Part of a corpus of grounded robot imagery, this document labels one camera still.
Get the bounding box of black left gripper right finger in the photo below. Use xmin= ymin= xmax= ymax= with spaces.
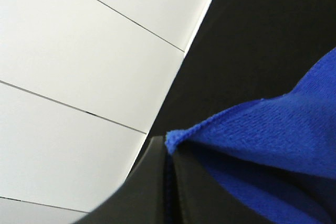
xmin=172 ymin=143 xmax=271 ymax=223

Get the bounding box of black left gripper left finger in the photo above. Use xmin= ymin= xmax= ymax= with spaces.
xmin=75 ymin=136 xmax=166 ymax=223

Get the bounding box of blue microfibre towel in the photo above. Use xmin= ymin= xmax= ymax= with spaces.
xmin=165 ymin=50 xmax=335 ymax=223

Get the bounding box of black table cloth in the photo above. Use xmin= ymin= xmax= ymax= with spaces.
xmin=149 ymin=0 xmax=335 ymax=136

